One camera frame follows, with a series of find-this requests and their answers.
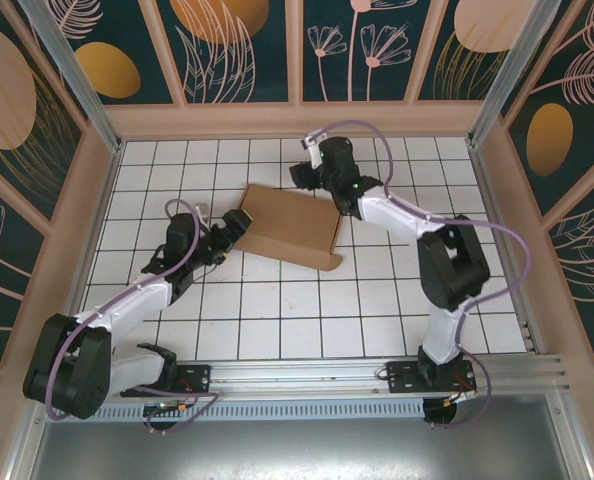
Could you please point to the brown cardboard box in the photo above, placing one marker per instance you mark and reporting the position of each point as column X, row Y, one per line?
column 287, row 225

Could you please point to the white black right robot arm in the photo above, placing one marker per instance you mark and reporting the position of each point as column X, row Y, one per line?
column 452, row 265

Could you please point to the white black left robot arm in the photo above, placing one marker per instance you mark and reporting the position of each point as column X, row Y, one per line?
column 72, row 365

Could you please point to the small green circuit board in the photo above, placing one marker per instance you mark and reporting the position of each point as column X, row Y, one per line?
column 164, row 407

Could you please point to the galvanised metal sheet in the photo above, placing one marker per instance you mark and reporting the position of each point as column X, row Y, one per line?
column 302, row 450

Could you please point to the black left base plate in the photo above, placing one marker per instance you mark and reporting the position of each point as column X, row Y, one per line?
column 197, row 375

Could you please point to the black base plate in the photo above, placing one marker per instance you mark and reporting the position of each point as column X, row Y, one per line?
column 399, row 377
column 197, row 375

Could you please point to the aluminium mounting rail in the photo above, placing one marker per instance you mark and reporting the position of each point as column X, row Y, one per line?
column 297, row 375

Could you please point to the aluminium side rail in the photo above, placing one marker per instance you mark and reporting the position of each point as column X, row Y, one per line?
column 493, row 210

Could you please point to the aluminium frame post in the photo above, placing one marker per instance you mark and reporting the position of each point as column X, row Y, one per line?
column 507, row 65
column 72, row 65

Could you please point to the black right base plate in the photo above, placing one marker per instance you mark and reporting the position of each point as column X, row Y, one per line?
column 399, row 377

